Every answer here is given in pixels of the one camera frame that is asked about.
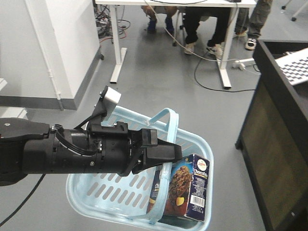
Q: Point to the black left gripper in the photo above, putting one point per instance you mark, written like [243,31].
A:
[123,151]

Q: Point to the Chocofila cookie box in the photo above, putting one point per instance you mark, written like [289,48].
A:
[187,188]
[154,190]

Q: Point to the light blue plastic basket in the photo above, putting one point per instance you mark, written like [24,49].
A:
[124,200]

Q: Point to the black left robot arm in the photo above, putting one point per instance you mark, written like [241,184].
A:
[28,147]

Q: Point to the wooden black-framed display stand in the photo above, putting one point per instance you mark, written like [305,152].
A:
[274,141]

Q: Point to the white power strip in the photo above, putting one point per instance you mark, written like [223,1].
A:
[243,63]

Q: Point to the white cabinet with conduit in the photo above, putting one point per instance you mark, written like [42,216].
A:
[49,50]

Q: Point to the standing person grey trousers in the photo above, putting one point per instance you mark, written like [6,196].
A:
[252,25]

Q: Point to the white perforated tray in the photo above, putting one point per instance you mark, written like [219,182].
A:
[294,65]

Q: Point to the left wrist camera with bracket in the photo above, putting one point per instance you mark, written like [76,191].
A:
[107,102]

